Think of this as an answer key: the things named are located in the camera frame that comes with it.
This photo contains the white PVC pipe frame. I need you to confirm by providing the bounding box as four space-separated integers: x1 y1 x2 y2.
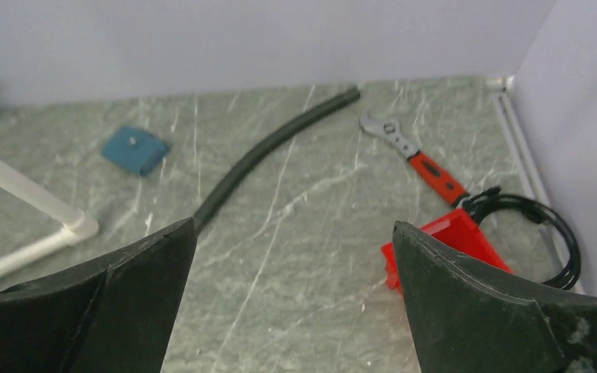
0 159 105 290

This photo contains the black foam hose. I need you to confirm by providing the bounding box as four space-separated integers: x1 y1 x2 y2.
193 87 361 234

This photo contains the blue card holder wallet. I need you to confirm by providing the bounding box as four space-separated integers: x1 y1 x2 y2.
100 126 170 176

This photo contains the aluminium rail at right edge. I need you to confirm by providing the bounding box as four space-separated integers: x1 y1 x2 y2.
484 76 585 294

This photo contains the red plastic bin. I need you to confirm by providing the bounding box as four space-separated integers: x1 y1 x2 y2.
380 208 512 295

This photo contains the coiled black cable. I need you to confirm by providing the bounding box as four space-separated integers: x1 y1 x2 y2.
462 186 583 291

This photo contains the red-handled adjustable wrench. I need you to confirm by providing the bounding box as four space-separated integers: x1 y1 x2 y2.
359 112 471 208

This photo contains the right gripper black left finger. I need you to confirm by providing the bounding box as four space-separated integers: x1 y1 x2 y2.
0 218 197 372

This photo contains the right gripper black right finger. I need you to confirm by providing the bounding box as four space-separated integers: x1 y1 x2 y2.
393 221 597 372

